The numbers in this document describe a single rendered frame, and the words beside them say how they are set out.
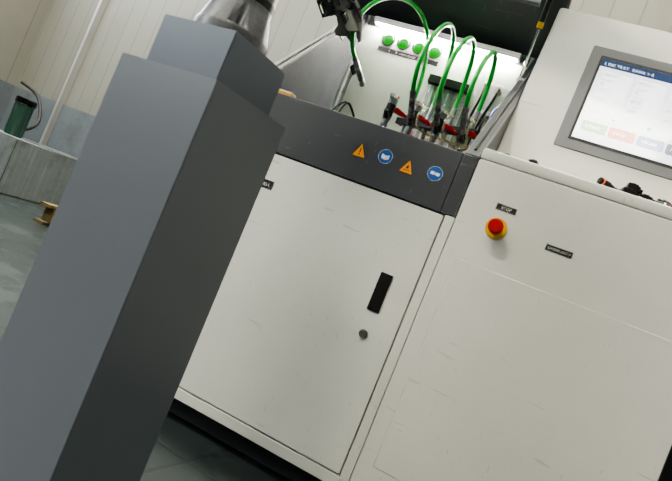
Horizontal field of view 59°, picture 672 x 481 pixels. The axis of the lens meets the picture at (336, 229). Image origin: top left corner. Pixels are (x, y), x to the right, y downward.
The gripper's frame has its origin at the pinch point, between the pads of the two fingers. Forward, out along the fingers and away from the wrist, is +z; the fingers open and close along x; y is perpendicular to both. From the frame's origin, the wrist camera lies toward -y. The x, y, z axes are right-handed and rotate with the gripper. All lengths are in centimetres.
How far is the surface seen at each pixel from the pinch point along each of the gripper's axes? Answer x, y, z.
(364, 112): -29.3, -18.7, 23.8
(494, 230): 47, 22, 53
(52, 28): -567, -103, -140
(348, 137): 12.4, 25.6, 23.6
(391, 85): -22.1, -28.7, 18.2
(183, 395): -18, 85, 72
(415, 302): 31, 38, 65
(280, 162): -2.6, 38.8, 24.0
